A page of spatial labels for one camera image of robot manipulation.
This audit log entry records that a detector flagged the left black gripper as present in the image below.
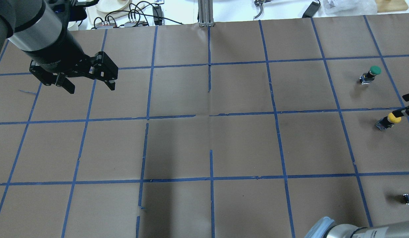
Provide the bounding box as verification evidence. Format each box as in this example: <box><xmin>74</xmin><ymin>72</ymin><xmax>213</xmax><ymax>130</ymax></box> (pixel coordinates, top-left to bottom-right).
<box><xmin>29</xmin><ymin>44</ymin><xmax>118</xmax><ymax>94</ymax></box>

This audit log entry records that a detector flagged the yellow push button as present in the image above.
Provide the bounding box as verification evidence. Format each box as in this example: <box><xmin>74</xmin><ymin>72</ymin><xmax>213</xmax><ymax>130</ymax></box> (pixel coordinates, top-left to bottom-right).
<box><xmin>375</xmin><ymin>113</ymin><xmax>401</xmax><ymax>131</ymax></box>

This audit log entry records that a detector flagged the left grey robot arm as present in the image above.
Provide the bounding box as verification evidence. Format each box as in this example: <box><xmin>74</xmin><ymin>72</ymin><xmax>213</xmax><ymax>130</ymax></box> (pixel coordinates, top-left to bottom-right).
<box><xmin>0</xmin><ymin>0</ymin><xmax>118</xmax><ymax>94</ymax></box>

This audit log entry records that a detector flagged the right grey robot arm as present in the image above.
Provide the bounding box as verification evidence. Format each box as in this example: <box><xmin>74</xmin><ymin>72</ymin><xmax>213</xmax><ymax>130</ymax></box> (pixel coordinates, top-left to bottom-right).
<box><xmin>91</xmin><ymin>72</ymin><xmax>409</xmax><ymax>238</ymax></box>

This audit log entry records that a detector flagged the green push button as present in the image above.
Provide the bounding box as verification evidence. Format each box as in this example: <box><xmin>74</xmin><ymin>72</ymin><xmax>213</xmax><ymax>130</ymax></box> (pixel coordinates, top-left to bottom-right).
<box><xmin>359</xmin><ymin>66</ymin><xmax>382</xmax><ymax>85</ymax></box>

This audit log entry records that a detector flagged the beige tray with plate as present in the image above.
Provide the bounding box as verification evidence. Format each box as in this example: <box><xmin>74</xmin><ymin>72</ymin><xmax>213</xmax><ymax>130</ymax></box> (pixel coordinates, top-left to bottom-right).
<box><xmin>86</xmin><ymin>0</ymin><xmax>139</xmax><ymax>24</ymax></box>

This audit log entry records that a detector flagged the wooden board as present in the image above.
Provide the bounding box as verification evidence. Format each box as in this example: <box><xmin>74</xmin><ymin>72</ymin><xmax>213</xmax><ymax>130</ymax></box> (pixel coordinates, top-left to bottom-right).
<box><xmin>375</xmin><ymin>0</ymin><xmax>409</xmax><ymax>13</ymax></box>

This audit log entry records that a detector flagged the black power adapter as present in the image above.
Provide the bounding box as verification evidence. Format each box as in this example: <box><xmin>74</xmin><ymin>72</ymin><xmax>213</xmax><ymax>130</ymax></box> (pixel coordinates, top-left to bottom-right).
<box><xmin>152</xmin><ymin>5</ymin><xmax>163</xmax><ymax>26</ymax></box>

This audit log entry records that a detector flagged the black charger brick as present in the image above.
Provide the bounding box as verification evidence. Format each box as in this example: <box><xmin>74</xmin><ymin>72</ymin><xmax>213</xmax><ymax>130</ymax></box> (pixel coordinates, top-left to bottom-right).
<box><xmin>302</xmin><ymin>0</ymin><xmax>321</xmax><ymax>18</ymax></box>

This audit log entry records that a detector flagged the metal pliers tool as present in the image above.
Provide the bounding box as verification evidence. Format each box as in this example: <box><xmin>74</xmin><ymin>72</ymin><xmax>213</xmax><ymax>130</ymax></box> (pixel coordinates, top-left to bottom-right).
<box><xmin>253</xmin><ymin>0</ymin><xmax>280</xmax><ymax>20</ymax></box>

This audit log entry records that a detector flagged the aluminium frame post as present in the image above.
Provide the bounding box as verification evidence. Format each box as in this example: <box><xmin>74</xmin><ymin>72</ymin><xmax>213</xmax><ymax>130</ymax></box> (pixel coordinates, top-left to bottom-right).
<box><xmin>198</xmin><ymin>0</ymin><xmax>215</xmax><ymax>27</ymax></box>

